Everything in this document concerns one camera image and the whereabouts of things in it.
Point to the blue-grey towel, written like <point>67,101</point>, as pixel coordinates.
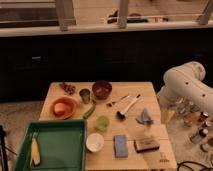
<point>144,118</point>

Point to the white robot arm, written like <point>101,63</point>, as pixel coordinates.
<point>185,81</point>

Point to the green plastic cup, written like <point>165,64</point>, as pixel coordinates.
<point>102,123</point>

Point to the white paper cup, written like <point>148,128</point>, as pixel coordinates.
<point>94,142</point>

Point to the dark red bowl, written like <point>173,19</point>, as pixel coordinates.
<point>101,89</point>

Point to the green cucumber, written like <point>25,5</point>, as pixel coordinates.
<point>87,114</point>

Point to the bunch of brown grapes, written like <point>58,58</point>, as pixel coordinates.
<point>68,88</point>

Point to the orange plastic bowl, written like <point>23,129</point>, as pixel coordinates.
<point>71,107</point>

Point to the orange fruit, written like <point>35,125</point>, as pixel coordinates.
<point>59,108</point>

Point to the blue sponge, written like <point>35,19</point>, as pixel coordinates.
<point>120,146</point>

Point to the brown scrub sponge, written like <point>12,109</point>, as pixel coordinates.
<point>145,145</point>

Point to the green plastic tray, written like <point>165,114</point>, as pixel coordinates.
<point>61,146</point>

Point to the corn cob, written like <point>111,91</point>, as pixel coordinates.
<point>35,158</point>

